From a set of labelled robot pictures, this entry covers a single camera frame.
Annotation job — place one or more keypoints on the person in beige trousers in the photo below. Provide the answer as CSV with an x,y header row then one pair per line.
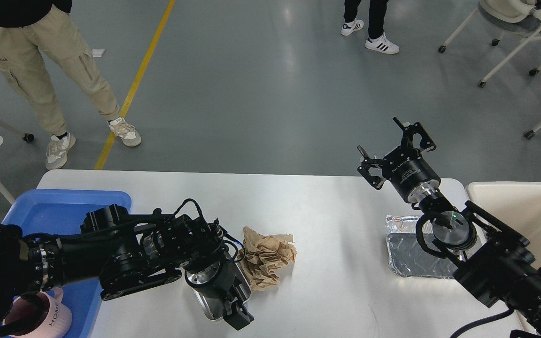
x,y
30,29

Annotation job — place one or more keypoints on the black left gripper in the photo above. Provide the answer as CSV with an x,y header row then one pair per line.
x,y
212,277

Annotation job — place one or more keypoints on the white office chair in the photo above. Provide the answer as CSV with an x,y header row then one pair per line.
x,y
521,18

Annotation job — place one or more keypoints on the blue plastic tray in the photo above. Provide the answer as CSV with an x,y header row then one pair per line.
x,y
62,212

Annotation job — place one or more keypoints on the person in black trousers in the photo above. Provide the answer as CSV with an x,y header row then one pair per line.
x,y
376,40

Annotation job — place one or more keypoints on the aluminium foil tray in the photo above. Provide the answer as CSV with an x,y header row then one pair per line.
x,y
406,257

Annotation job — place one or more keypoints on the cream plastic bin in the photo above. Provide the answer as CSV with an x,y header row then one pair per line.
x,y
517,204

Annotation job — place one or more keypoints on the metal rectangular tin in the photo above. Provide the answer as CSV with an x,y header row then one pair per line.
x,y
214,310

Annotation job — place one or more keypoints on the pink mug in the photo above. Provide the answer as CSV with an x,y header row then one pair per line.
x,y
52,321

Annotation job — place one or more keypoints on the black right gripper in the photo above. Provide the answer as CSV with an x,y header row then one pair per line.
x,y
411,173

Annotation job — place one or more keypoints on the crumpled brown paper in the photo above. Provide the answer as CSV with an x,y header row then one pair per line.
x,y
263,256

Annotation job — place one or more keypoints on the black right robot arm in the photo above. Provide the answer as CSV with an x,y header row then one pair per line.
x,y
492,259

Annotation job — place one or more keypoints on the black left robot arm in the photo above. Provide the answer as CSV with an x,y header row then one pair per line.
x,y
127,254

